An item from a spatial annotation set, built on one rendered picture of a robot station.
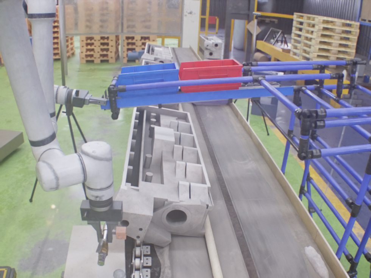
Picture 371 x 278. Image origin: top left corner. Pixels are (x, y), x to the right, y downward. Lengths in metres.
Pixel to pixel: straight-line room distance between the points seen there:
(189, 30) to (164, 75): 5.71
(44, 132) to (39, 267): 1.53
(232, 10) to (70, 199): 6.04
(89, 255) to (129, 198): 0.26
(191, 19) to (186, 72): 5.70
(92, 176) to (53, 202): 2.06
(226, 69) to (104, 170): 0.86
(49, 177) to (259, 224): 0.96
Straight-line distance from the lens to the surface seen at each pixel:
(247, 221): 1.50
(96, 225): 1.08
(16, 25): 0.90
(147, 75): 1.53
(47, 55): 1.39
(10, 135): 3.97
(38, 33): 1.37
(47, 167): 0.89
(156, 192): 1.28
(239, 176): 1.83
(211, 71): 1.55
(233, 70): 1.57
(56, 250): 2.47
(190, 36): 7.24
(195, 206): 1.26
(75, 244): 1.29
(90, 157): 0.90
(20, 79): 0.92
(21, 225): 2.78
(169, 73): 1.53
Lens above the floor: 1.66
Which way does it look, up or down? 24 degrees down
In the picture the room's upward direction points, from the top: 3 degrees clockwise
